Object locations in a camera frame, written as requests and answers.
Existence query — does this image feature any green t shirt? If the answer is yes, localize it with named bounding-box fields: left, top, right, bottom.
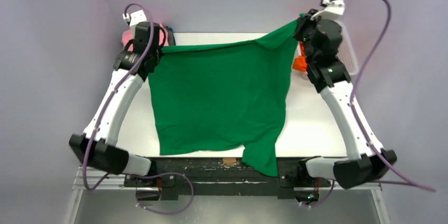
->
left=148, top=21, right=298, bottom=176

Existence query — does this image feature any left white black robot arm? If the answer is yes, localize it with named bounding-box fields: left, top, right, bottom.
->
left=69, top=22, right=167, bottom=186

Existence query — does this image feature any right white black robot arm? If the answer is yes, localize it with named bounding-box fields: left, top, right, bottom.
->
left=293, top=10, right=397, bottom=189

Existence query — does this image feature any folded pink t shirt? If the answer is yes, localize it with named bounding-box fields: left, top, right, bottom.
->
left=122, top=24, right=170, bottom=47

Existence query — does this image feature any white plastic basket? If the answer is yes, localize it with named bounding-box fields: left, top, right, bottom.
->
left=336, top=21, right=359, bottom=76

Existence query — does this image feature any orange t shirt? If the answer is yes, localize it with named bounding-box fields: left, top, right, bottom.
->
left=292, top=41, right=307, bottom=73

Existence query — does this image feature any folded blue t shirt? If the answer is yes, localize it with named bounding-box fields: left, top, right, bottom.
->
left=164, top=26, right=176, bottom=46

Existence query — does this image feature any brown tape piece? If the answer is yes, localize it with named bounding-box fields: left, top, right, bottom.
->
left=222, top=157, right=239, bottom=166

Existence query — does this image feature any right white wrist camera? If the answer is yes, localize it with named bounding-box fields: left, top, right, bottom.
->
left=311, top=0, right=346, bottom=21

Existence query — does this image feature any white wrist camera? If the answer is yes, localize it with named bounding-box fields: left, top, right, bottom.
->
left=311, top=0, right=346, bottom=21
left=123, top=10, right=147, bottom=27

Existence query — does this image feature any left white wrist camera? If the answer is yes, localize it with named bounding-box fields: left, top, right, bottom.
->
left=123, top=10, right=147, bottom=27

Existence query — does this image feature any aluminium rail frame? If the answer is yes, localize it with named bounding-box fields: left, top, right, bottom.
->
left=71, top=165, right=383, bottom=192

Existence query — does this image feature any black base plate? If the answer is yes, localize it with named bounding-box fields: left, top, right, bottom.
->
left=123, top=157, right=333, bottom=201

